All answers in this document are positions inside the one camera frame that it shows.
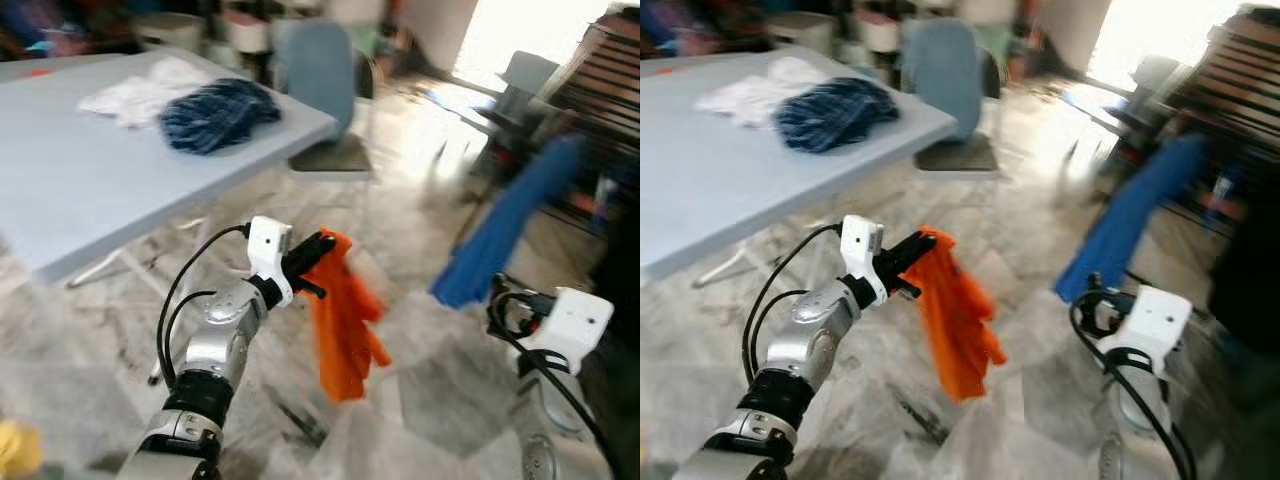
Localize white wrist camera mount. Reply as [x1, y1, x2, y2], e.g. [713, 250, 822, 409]
[246, 215, 294, 308]
[840, 214, 887, 309]
[520, 287, 615, 378]
[1097, 287, 1194, 379]

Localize blue-grey chair cushion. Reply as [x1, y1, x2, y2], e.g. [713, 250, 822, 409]
[905, 18, 981, 141]
[284, 20, 357, 143]

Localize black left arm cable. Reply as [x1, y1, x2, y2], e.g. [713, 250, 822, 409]
[155, 224, 251, 389]
[742, 222, 844, 386]

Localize orange T-shirt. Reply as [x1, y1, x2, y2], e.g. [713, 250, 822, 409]
[299, 227, 394, 405]
[912, 226, 1009, 403]

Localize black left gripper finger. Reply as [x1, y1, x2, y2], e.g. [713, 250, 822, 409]
[895, 230, 936, 269]
[300, 230, 338, 267]

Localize pale blue folding table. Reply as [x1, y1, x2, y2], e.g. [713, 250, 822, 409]
[640, 48, 961, 286]
[0, 48, 342, 291]

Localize dark blue plaid garment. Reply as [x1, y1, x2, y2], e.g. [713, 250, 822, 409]
[159, 78, 284, 157]
[775, 78, 901, 154]

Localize blue T-shirt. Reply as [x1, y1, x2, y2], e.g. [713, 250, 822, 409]
[1054, 133, 1209, 304]
[429, 134, 588, 310]

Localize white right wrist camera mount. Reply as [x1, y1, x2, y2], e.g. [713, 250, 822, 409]
[520, 287, 615, 378]
[1097, 287, 1194, 379]

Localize white crumpled garment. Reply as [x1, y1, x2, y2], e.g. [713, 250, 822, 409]
[694, 56, 831, 129]
[76, 56, 216, 130]

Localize yellow garment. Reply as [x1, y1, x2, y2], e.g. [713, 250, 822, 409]
[0, 419, 44, 478]

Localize white folding chair grey seat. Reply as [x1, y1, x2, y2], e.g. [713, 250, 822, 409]
[270, 20, 378, 183]
[895, 18, 1001, 173]

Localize black garment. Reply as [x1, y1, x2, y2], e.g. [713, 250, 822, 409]
[1208, 170, 1280, 480]
[590, 185, 641, 480]

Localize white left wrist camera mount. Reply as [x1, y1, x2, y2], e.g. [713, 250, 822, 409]
[246, 215, 294, 308]
[840, 214, 887, 309]

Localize black metal drying rack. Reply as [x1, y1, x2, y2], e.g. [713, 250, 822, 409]
[540, 8, 641, 236]
[1165, 5, 1280, 221]

